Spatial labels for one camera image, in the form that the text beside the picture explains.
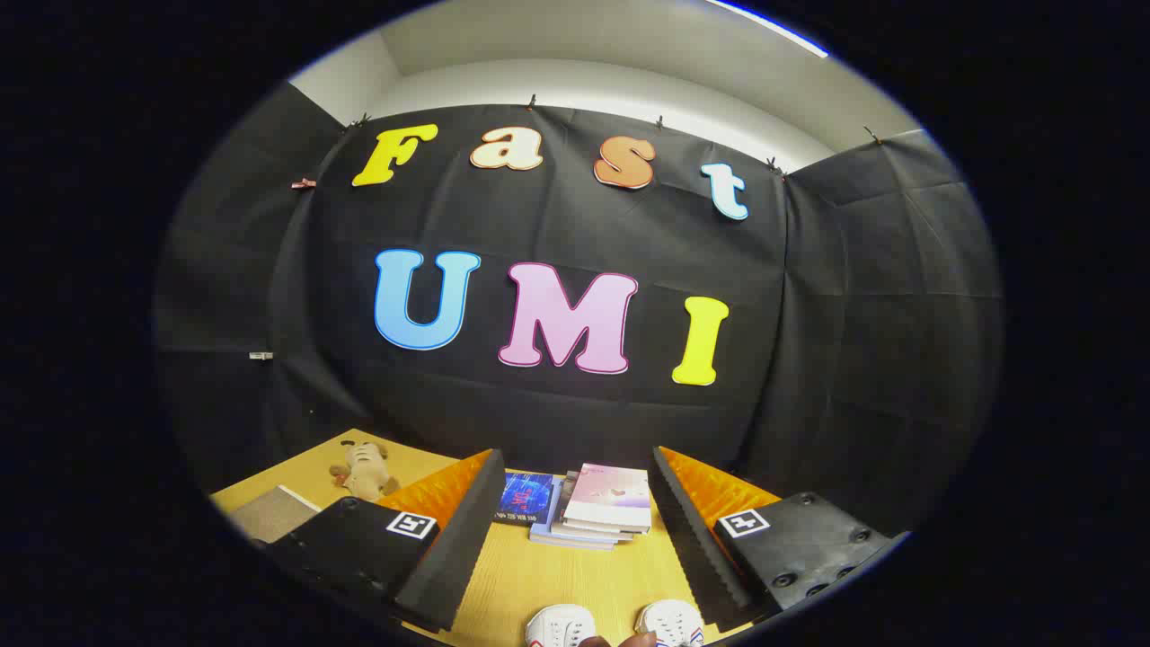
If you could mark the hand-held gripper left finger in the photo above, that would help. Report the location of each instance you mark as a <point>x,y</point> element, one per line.
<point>458,557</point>

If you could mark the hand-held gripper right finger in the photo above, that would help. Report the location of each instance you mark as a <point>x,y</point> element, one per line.
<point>692,548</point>

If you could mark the white canvas shoe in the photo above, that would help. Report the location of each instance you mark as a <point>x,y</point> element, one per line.
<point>669,620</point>
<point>561,624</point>

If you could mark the beige fabric storage box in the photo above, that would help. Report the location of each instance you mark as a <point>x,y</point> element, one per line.
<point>269,514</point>

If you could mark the dark blue book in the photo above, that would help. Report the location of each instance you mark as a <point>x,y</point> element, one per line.
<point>527,497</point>

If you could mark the grey book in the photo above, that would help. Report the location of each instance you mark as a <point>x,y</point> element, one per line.
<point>593,534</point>

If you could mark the pale blue book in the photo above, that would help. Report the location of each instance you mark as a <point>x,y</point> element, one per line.
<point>561,539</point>

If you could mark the brown plush toy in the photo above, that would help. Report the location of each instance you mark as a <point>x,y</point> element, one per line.
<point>364,469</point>

